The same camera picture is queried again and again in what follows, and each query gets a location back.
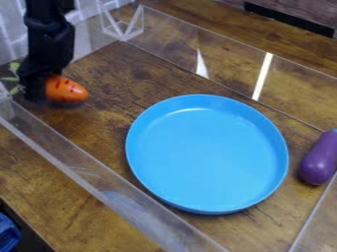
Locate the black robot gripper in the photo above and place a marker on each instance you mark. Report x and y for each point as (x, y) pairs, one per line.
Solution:
(51, 41)

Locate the orange toy carrot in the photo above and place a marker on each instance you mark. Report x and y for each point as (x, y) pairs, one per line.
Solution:
(54, 88)

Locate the blue round tray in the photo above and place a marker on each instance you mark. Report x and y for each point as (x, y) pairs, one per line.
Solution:
(208, 153)

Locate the blue object at corner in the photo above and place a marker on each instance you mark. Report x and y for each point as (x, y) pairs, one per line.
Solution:
(10, 234)

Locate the purple toy eggplant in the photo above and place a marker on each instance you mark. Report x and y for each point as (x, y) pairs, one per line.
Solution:
(319, 164)

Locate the clear acrylic enclosure wall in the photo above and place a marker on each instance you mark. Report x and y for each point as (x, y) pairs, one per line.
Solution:
(142, 51)

